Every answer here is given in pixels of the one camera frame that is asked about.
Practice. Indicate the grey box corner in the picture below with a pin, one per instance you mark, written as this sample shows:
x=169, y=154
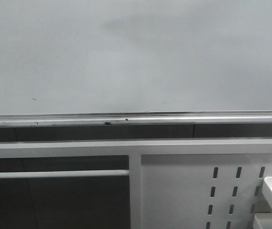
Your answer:
x=262, y=221

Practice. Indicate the aluminium whiteboard tray rail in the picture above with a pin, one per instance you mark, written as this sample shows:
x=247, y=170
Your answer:
x=145, y=118

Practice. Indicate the white metal frame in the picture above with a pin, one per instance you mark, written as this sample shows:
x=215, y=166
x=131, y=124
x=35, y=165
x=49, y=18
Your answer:
x=89, y=184

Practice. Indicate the white whiteboard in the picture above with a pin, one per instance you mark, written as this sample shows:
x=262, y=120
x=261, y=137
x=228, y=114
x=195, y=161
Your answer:
x=122, y=56

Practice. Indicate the white perforated pegboard panel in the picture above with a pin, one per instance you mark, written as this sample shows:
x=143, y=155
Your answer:
x=203, y=191

